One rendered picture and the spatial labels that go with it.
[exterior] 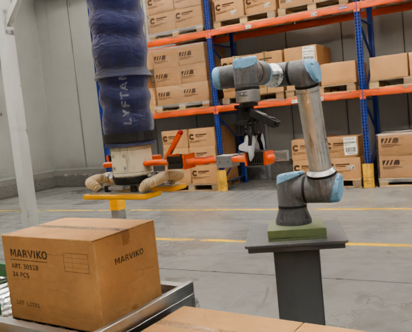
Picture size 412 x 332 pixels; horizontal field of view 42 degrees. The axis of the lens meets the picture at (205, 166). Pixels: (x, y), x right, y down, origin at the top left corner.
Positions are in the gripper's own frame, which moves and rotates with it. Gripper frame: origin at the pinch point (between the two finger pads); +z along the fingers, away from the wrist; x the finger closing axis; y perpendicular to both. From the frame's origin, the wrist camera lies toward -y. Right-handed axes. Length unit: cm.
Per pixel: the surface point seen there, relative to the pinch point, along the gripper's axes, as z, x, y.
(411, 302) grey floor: 124, -194, -9
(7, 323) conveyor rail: 64, 35, 112
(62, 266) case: 41, 21, 88
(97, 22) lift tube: -58, 13, 59
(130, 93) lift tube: -29, 8, 51
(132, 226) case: 29, -3, 67
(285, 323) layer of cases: 69, -14, 2
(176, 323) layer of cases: 69, 0, 46
